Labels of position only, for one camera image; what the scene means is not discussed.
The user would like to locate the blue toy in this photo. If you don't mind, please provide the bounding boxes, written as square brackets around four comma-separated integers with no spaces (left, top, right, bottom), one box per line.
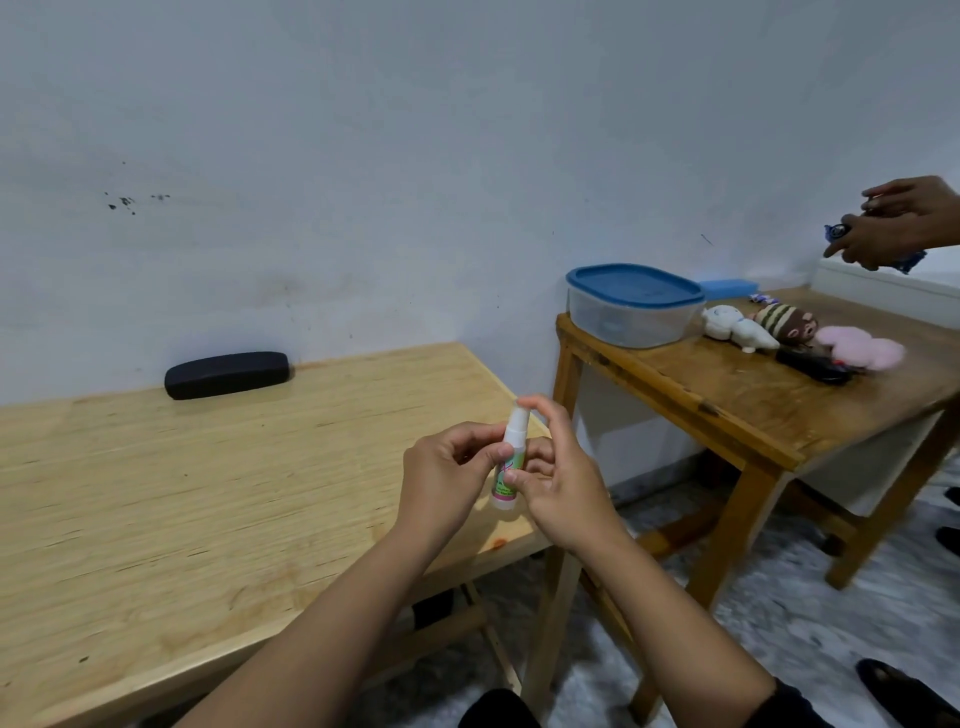
[824,222,928,276]

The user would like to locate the flat blue box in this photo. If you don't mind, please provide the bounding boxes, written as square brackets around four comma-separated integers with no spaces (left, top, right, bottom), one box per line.
[697,279,761,302]

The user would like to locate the black sleeve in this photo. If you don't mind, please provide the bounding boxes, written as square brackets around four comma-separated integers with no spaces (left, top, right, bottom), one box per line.
[744,678,835,728]

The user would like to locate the black oblong object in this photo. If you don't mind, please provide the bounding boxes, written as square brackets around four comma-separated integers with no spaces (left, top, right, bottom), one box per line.
[774,344,855,387]

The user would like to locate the light wooden table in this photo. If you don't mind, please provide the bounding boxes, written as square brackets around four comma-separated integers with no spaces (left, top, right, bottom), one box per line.
[0,342,554,728]

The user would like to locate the person's right hand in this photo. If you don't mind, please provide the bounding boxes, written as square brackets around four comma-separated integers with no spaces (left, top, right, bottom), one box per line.
[503,395,625,556]

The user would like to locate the brown striped plush toy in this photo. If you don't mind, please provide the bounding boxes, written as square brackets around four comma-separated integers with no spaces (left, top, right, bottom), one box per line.
[752,302,819,348]

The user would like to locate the pink plush toy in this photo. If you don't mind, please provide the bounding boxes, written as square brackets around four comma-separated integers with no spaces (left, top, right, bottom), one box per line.
[813,325,908,373]

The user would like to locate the black trousers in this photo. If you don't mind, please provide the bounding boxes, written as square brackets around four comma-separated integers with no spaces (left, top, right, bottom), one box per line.
[458,687,543,728]

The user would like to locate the person's left forearm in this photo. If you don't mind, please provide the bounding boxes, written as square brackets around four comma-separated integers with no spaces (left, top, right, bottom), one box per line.
[171,516,453,728]

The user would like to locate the black sandal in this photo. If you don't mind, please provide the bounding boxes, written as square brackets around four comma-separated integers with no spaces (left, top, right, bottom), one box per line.
[855,657,960,728]

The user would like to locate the white plush toy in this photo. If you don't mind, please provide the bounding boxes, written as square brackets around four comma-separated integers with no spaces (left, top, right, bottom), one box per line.
[700,304,782,354]

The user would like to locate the dark wooden table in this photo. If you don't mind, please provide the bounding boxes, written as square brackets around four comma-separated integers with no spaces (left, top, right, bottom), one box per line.
[520,287,960,726]

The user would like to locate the black glasses case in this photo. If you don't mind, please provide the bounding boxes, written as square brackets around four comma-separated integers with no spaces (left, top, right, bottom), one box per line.
[164,351,292,402]

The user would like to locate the person's left hand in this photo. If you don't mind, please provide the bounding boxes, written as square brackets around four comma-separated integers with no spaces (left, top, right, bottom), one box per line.
[393,421,516,544]

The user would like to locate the person's right forearm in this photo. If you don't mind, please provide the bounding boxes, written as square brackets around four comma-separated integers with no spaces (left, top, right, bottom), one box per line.
[576,525,778,728]

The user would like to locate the clear container with blue lid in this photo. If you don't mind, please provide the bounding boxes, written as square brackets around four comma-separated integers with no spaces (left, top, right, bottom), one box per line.
[565,263,707,351]

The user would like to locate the small white spray bottle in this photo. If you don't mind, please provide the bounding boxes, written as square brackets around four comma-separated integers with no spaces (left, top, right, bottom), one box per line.
[491,405,532,513]

